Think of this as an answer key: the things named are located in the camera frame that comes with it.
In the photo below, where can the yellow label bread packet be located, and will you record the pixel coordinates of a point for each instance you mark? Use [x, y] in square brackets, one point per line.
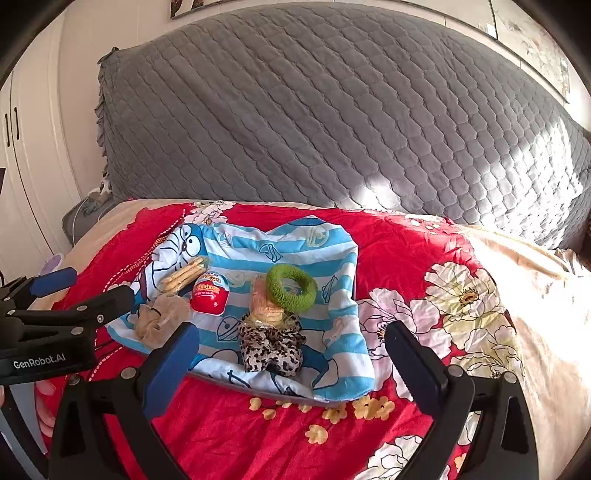
[182, 277]

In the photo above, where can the leopard print hair scrunchie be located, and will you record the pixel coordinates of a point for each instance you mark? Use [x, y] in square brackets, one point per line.
[270, 346]

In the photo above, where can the beige sheer hair scrunchie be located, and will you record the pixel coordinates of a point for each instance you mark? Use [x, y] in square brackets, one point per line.
[159, 318]

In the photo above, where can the small clutter on stool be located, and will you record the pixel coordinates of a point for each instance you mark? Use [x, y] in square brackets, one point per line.
[100, 190]

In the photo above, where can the purple white round container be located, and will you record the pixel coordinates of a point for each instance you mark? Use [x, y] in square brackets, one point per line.
[51, 264]

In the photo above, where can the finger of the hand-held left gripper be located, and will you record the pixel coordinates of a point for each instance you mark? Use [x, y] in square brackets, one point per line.
[111, 302]
[53, 280]

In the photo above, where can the framed wall picture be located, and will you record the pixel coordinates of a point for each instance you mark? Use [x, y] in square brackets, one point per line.
[535, 41]

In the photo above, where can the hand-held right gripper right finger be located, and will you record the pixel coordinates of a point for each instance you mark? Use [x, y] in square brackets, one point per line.
[418, 369]

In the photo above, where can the red white chocolate egg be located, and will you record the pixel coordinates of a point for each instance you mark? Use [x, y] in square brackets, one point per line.
[208, 293]

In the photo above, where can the clear bread packet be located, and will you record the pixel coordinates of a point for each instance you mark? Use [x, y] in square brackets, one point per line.
[265, 311]

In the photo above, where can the grey quilted headboard cover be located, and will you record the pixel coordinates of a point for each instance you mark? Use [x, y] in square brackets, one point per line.
[323, 101]

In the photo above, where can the white wardrobe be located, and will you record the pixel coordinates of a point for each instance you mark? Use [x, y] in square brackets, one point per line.
[32, 161]

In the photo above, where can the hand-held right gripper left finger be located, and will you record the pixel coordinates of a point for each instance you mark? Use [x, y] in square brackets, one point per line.
[171, 369]

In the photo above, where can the green fuzzy hair scrunchie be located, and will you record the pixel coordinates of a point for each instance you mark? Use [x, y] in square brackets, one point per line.
[277, 290]

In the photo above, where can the grey bedside stool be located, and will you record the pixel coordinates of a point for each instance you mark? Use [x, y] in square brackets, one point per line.
[81, 221]

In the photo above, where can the red floral blanket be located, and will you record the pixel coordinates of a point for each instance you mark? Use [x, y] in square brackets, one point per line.
[401, 244]

